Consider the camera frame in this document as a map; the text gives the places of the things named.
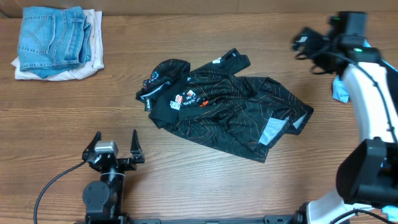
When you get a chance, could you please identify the black and light-blue garment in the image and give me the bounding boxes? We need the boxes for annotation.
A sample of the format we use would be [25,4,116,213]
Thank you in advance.
[332,60,397,222]

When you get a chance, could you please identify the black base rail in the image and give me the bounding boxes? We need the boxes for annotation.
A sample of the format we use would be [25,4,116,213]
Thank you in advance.
[76,215,293,224]

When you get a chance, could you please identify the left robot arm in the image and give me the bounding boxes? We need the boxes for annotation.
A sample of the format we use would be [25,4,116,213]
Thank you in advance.
[82,130,145,223]

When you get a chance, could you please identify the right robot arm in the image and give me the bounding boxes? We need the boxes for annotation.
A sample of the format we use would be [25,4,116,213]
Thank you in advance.
[289,11,397,223]

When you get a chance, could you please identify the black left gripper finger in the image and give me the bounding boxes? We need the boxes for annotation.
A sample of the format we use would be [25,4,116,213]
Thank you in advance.
[83,131,101,153]
[130,129,143,158]

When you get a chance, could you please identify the folded white cloth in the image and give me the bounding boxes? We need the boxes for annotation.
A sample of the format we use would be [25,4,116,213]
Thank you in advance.
[11,9,104,82]

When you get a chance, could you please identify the folded blue jeans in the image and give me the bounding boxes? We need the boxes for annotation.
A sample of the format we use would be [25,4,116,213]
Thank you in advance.
[17,6,91,78]

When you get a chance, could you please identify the black printed cycling jersey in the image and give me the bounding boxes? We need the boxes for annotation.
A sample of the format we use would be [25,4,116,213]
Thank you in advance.
[136,49,313,162]

